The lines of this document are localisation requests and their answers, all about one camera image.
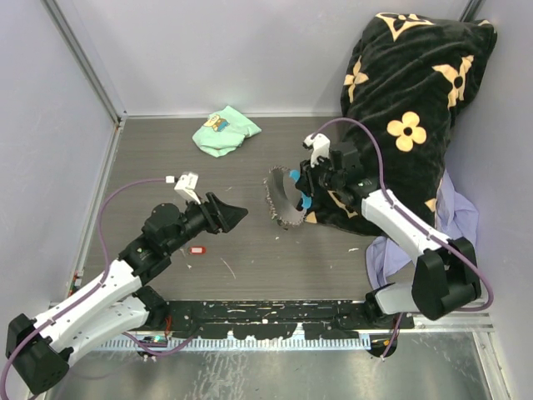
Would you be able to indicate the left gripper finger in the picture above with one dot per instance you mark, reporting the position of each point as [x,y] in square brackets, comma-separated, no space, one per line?
[230,219]
[227,209]

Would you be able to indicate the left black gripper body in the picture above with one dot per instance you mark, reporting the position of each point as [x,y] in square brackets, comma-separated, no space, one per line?
[211,220]

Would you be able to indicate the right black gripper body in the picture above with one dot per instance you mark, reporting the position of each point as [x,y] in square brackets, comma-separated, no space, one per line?
[316,178]

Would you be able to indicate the blue handled key ring organizer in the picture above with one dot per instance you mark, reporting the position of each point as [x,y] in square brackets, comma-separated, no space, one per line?
[282,210]

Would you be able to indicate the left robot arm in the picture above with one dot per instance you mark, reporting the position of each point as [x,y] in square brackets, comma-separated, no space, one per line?
[42,349]

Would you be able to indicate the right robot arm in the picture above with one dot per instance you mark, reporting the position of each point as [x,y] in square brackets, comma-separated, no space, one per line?
[445,279]

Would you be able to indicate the red key tag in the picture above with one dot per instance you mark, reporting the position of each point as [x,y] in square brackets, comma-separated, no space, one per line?
[197,250]

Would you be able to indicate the mint green cloth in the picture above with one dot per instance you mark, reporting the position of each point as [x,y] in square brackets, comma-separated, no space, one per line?
[224,131]

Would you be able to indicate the black floral blanket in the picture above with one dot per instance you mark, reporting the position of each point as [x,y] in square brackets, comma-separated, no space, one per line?
[408,79]

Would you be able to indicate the lavender cloth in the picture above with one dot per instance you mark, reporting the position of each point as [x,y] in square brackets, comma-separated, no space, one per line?
[455,216]

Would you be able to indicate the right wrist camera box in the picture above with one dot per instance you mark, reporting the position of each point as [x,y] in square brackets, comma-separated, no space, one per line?
[319,146]

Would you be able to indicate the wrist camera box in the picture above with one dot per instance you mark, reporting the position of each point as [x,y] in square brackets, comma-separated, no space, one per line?
[186,187]
[319,146]

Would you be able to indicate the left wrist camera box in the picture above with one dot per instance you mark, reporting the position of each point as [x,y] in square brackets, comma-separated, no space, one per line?
[186,187]

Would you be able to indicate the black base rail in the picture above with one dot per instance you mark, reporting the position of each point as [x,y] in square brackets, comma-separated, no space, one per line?
[328,319]

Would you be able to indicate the aluminium corner post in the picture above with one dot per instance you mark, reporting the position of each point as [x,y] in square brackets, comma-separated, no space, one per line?
[69,23]

